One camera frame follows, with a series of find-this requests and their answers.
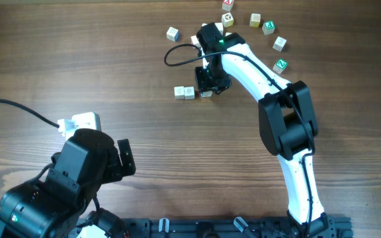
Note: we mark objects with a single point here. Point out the wooden block number six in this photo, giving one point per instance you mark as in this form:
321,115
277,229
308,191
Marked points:
179,92

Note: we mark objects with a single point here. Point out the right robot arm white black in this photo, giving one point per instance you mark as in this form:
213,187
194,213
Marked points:
287,122

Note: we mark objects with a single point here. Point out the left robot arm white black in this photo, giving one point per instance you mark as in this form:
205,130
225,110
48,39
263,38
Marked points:
51,208

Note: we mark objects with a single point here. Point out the green letter wooden block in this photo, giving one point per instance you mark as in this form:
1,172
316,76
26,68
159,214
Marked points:
268,27

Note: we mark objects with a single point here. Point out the blue edged wooden block left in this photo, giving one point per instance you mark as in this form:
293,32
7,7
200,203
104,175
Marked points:
172,34

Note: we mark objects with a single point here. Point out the white wooden block far right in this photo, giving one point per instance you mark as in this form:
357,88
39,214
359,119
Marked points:
279,44

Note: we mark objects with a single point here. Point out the wooden block red picture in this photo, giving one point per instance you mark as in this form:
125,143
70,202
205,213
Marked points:
206,94

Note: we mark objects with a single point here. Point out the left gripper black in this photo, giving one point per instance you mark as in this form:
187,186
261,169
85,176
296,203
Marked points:
114,172

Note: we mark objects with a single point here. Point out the wooden block beside blue one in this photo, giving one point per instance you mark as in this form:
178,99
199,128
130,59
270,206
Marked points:
220,27

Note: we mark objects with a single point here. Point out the wooden block number eight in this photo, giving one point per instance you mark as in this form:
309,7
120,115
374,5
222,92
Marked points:
194,41

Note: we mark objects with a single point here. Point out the yellow wooden block with animal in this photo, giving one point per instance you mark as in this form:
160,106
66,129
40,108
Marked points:
227,20

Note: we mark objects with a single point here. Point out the wooden block number nine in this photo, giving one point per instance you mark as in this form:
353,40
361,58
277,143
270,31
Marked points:
189,93

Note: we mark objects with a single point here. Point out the red X wooden block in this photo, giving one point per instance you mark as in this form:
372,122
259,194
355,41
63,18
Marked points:
227,5

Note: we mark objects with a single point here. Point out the green Z wooden block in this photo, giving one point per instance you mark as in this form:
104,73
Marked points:
280,66

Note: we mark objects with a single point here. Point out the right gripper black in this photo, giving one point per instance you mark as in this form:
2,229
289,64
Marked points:
202,86

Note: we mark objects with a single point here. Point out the yellow plain wooden block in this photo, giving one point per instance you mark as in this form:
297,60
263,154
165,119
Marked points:
255,20

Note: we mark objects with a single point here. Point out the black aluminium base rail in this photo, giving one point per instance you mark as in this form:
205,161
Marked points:
266,227

